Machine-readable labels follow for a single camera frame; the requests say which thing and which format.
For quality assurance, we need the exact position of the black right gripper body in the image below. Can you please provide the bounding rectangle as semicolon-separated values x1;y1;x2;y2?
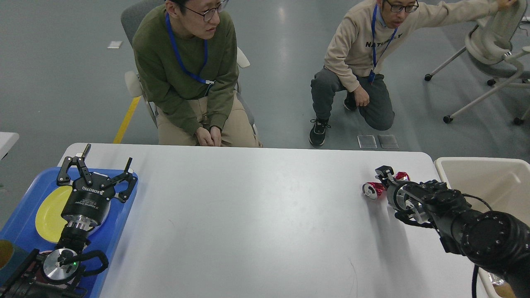
386;180;414;211

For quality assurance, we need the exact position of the dark teal mug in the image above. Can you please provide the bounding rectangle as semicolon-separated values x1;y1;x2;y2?
0;239;29;286

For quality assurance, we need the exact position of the grey office chair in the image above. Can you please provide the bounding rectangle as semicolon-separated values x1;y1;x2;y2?
120;0;258;135

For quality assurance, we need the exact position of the aluminium foil tray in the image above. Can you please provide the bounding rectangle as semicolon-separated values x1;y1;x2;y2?
488;273;507;287

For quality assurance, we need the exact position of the yellow plate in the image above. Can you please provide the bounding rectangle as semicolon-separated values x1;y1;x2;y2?
35;185;72;243

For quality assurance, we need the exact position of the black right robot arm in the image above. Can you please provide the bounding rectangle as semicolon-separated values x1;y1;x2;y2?
375;166;530;298

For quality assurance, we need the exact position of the crushed red can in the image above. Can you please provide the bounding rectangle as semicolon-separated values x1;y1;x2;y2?
362;171;410;200

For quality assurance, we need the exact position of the beige plastic bin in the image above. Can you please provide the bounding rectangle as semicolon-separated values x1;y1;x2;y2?
434;156;530;298

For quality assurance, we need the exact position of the person in beige sweatshirt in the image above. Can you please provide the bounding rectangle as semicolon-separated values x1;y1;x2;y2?
308;0;515;147

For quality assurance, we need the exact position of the white side table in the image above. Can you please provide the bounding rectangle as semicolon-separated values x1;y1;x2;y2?
0;131;19;160

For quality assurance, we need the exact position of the floor outlet plate right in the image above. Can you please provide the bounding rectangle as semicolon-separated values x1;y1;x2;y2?
377;135;399;149

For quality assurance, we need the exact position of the blue plastic tray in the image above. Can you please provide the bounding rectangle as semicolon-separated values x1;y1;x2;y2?
0;167;138;298

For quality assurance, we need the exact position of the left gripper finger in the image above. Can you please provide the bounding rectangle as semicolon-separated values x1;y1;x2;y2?
103;157;137;203
55;144;94;186

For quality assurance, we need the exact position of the floor outlet plate left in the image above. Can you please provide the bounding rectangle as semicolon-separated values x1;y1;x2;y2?
357;135;378;149

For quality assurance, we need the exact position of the floor outlet plate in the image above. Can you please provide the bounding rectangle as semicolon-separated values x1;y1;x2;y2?
377;135;399;149
357;135;378;149

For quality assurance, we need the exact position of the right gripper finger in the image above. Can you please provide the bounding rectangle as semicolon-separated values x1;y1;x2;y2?
394;211;433;228
375;166;397;189

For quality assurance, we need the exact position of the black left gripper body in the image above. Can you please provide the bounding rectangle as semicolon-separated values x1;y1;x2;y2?
61;174;116;232

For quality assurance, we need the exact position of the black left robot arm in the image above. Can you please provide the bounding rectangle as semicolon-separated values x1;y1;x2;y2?
1;144;138;298

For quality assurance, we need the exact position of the person in khaki trousers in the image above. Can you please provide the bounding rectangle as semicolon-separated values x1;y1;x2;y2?
132;0;261;147

